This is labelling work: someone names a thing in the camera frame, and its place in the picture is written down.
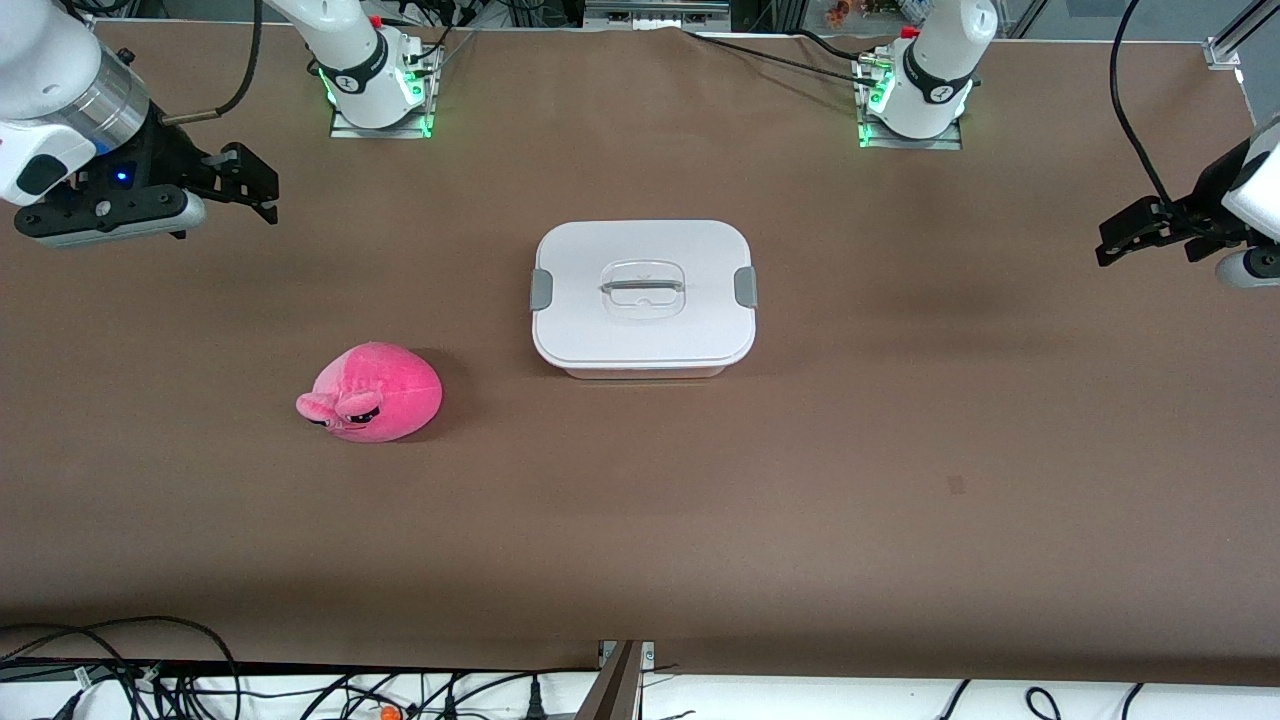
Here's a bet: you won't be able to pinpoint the pink plush toy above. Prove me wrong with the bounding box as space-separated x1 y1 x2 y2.
296 342 444 444

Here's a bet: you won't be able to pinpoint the white box lid grey latches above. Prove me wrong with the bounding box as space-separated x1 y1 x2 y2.
530 220 758 367

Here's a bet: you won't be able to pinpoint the translucent pink plastic box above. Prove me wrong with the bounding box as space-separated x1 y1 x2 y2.
548 355 741 381

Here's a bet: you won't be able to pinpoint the aluminium corner extrusion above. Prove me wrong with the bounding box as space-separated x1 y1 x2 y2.
1204 0 1280 71

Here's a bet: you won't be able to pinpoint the colourful small figurines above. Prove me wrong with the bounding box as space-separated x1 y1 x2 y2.
825 0 931 26

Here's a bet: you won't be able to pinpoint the brown table cover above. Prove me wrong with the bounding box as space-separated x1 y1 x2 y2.
0 20 1280 673

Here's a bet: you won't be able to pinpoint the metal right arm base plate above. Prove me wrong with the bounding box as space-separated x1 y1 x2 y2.
330 45 434 140

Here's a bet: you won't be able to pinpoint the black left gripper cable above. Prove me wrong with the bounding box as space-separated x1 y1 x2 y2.
1109 0 1177 207

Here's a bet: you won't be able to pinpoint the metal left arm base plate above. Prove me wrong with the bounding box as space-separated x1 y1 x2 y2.
857 50 964 151

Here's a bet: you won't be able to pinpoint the black cable across table edge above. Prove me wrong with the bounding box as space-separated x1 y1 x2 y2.
683 28 891 89

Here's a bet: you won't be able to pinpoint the black looped cable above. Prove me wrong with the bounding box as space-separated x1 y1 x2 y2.
0 615 243 720

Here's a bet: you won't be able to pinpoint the black cable with plug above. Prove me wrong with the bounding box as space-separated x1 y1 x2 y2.
430 668 601 720

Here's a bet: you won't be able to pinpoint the aluminium profile post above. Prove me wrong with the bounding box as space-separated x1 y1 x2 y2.
575 640 656 720

